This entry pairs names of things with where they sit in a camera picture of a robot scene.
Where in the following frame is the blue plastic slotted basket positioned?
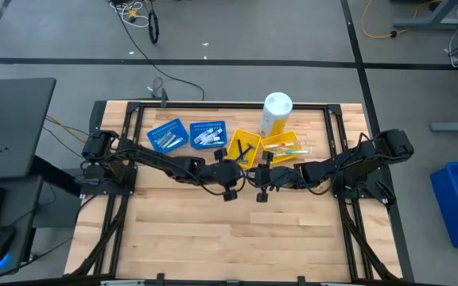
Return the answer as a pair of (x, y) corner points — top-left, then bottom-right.
(146, 118), (190, 154)
(188, 120), (229, 151)

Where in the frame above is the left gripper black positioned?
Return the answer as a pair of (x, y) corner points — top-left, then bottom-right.
(203, 148), (246, 203)

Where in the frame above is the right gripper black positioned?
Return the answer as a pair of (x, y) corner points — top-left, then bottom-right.
(247, 150), (301, 203)

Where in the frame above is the white cable bundle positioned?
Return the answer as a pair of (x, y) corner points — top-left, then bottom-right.
(109, 0), (150, 29)

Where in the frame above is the thin yellow cable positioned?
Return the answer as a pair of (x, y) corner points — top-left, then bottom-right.
(45, 114), (89, 144)

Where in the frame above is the black coiled cable loop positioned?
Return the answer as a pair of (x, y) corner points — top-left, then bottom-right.
(148, 8), (161, 44)

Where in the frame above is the red toothbrush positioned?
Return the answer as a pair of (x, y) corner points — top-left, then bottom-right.
(273, 140), (309, 149)

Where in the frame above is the long black floor cable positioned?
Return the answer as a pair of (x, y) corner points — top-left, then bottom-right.
(109, 0), (206, 101)

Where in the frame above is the yellow plastic slotted basket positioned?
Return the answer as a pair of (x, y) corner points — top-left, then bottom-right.
(225, 128), (262, 170)
(259, 129), (302, 164)

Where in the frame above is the grey desk base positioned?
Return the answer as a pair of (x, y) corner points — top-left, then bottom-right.
(394, 0), (458, 29)

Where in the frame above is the white canister with yellow label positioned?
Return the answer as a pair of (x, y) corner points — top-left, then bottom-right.
(258, 91), (293, 139)

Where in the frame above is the white packet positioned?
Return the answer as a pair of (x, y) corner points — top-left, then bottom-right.
(155, 131), (174, 147)

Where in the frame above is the yellow floor cable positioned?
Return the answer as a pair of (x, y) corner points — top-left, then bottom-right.
(362, 0), (444, 40)

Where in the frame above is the black aluminium table frame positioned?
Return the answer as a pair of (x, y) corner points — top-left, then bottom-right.
(64, 99), (417, 286)

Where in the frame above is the blue toothbrush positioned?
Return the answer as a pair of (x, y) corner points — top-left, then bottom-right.
(276, 147), (314, 157)

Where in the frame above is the grey desk foot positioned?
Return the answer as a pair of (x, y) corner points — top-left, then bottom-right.
(430, 121), (458, 133)

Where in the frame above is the black office desk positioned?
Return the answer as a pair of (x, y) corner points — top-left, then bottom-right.
(0, 77), (58, 277)

